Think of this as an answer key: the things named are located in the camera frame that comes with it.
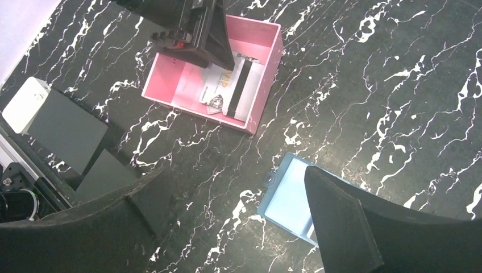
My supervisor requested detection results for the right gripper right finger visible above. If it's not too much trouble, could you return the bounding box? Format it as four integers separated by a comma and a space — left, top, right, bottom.
304, 166, 481, 272

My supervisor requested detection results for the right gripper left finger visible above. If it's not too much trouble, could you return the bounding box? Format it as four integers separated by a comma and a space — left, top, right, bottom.
1, 169, 170, 272

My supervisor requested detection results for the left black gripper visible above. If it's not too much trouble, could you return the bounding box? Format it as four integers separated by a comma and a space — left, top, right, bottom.
113, 0, 235, 71

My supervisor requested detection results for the pink plastic tray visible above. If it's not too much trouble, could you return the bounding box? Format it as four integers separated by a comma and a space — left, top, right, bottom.
142, 15, 284, 134

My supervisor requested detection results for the white card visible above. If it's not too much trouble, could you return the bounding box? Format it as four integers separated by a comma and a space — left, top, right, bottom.
222, 57, 264, 122

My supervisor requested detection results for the blue leather card holder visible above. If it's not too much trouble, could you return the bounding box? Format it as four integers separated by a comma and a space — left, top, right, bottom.
257, 152, 318, 247

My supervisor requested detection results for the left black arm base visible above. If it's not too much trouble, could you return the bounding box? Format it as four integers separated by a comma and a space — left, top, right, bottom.
1, 163, 72, 223

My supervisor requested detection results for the VIP printed card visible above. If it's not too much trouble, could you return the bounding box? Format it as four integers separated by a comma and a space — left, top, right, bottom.
199, 63, 240, 115

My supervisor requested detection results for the large black flat plate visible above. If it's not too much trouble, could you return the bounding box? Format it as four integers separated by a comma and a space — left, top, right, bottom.
76, 150, 138, 203

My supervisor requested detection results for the small black flat plate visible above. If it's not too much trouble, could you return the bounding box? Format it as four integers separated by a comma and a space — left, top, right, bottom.
27, 90, 108, 174

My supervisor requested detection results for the white rectangular device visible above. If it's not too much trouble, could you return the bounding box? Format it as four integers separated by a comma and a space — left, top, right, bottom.
2, 77, 51, 134

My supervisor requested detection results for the aluminium front rail frame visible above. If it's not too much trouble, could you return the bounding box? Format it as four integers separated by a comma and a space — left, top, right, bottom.
1, 127, 43, 180

